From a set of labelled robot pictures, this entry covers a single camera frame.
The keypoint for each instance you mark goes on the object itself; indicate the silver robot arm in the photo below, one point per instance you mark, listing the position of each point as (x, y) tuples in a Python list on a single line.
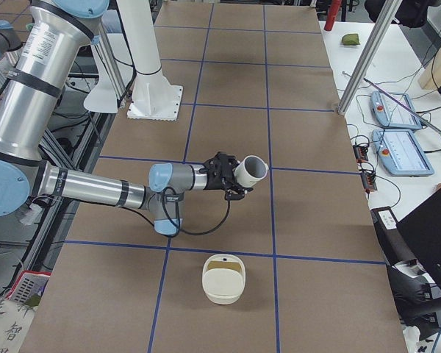
[(34, 166)]

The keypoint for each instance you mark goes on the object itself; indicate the cream plastic basket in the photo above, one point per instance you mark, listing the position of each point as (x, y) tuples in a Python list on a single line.
[(223, 278)]

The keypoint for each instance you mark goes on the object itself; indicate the upper teach pendant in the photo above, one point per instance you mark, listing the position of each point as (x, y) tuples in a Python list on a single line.
[(390, 115)]

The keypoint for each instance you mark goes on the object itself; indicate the white storage crate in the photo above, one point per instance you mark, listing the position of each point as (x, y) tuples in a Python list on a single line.
[(27, 285)]

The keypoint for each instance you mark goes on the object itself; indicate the green cloth lump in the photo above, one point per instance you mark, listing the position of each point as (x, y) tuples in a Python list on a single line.
[(350, 39)]

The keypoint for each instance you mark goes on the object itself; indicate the red bottle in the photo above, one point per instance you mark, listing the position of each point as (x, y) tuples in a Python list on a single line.
[(332, 14)]

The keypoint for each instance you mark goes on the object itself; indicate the aluminium frame post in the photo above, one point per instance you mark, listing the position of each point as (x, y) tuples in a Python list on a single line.
[(377, 34)]

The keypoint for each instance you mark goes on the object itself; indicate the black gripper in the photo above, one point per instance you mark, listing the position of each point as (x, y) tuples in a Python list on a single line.
[(214, 178)]

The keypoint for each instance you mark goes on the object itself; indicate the lower teach pendant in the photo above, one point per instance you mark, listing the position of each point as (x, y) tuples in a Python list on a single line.
[(400, 153)]

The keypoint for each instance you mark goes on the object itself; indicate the white camera stand base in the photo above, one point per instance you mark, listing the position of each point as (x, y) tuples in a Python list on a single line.
[(153, 97)]

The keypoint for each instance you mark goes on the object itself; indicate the green tipped grabber stick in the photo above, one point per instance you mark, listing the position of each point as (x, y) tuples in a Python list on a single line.
[(409, 110)]

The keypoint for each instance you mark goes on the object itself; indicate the teach pendant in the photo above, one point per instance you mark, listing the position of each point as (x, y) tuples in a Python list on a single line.
[(390, 115), (400, 153)]

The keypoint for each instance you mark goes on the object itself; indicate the black office chair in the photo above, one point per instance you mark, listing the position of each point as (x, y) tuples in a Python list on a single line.
[(421, 231)]

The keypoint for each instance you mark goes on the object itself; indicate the white ribbed HOME mug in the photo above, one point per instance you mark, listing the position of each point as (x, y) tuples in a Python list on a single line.
[(250, 171)]

